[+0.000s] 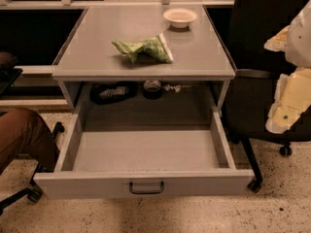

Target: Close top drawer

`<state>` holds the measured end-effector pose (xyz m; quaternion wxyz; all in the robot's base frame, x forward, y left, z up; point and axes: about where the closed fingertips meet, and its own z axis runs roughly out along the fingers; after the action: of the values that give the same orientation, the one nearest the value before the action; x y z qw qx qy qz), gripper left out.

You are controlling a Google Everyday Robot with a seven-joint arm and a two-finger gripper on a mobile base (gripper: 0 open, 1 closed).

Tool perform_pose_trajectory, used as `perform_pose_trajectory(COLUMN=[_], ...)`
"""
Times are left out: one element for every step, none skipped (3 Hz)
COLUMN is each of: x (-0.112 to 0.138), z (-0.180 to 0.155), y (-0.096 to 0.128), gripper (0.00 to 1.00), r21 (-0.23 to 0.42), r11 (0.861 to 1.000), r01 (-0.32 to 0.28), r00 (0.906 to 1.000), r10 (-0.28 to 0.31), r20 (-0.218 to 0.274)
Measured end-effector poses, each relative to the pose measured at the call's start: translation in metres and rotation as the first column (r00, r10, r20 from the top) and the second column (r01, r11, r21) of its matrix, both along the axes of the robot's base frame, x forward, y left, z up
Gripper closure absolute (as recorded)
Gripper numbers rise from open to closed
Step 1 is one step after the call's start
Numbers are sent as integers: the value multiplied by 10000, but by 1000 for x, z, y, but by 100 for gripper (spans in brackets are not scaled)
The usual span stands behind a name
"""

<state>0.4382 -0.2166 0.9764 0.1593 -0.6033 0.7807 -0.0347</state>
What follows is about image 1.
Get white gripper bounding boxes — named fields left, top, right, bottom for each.
left=265, top=67, right=311, bottom=134

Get grey top drawer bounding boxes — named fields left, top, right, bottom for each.
left=33, top=81, right=256, bottom=200

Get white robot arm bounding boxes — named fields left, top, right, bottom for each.
left=264, top=1, right=311, bottom=134

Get black bag in drawer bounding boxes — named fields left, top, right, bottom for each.
left=89, top=82, right=138, bottom=105

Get black office chair right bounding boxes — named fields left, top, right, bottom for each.
left=223, top=0, right=311, bottom=194

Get crumpled silver wrapper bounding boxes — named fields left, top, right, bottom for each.
left=162, top=84, right=182, bottom=93

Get white bowl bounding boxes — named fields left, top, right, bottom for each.
left=163, top=8, right=197, bottom=29

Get black tape roll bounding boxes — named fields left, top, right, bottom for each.
left=143, top=81, right=162, bottom=100

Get green chip bag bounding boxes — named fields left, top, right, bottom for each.
left=112, top=34, right=174, bottom=64

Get grey metal cabinet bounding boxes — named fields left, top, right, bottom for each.
left=52, top=3, right=235, bottom=108

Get person leg brown trousers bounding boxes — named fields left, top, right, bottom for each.
left=0, top=108, right=60, bottom=174

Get dark metal drawer handle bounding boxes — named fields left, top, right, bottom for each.
left=128, top=182, right=164, bottom=195

